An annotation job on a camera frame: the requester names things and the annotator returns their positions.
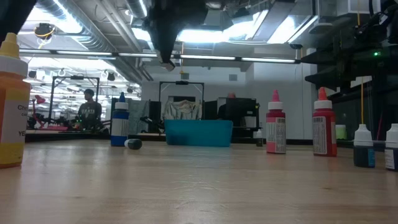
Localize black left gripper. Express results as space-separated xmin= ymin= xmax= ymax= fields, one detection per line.
xmin=147 ymin=0 xmax=208 ymax=63

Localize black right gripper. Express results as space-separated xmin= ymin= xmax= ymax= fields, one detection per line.
xmin=300 ymin=29 xmax=398 ymax=91

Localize red food coloring bottle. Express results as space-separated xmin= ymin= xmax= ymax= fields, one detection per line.
xmin=312 ymin=87 xmax=338 ymax=157

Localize pink food coloring bottle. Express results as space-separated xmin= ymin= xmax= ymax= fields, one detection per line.
xmin=266 ymin=90 xmax=287 ymax=154

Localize blue food coloring bottle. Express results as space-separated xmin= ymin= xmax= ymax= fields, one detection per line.
xmin=110 ymin=91 xmax=130 ymax=147

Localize teal plastic bin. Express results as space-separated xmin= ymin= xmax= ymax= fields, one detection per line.
xmin=164 ymin=119 xmax=234 ymax=147

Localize small dropper bottle blue label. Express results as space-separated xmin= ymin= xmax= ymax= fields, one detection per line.
xmin=353 ymin=124 xmax=376 ymax=169

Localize small dropper bottle white label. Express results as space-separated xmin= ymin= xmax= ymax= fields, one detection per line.
xmin=384 ymin=123 xmax=398 ymax=172

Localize yellow food coloring bottle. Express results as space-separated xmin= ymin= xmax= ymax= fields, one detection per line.
xmin=0 ymin=32 xmax=32 ymax=169

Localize pale draped cloth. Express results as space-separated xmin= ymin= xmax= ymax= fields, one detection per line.
xmin=162 ymin=99 xmax=203 ymax=121

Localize light green cup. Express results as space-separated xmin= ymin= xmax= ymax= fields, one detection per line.
xmin=335 ymin=124 xmax=348 ymax=141

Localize grey cover sheet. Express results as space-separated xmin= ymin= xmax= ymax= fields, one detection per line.
xmin=128 ymin=98 xmax=150 ymax=135

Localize person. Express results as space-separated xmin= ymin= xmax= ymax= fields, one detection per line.
xmin=217 ymin=91 xmax=237 ymax=121
xmin=76 ymin=88 xmax=103 ymax=130

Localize long hanging light bar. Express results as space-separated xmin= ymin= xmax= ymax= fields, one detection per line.
xmin=18 ymin=49 xmax=302 ymax=65

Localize black monitor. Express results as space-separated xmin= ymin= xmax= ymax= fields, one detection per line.
xmin=217 ymin=96 xmax=259 ymax=138

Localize pink machine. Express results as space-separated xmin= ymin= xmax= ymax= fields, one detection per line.
xmin=30 ymin=95 xmax=68 ymax=131

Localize black robot station frame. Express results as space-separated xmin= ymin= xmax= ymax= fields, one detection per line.
xmin=159 ymin=80 xmax=205 ymax=121
xmin=48 ymin=75 xmax=101 ymax=125

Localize yellow hanging cord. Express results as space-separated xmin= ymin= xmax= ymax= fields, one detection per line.
xmin=359 ymin=77 xmax=364 ymax=125

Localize black yellow cable reel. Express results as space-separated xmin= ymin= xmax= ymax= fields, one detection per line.
xmin=33 ymin=22 xmax=57 ymax=40

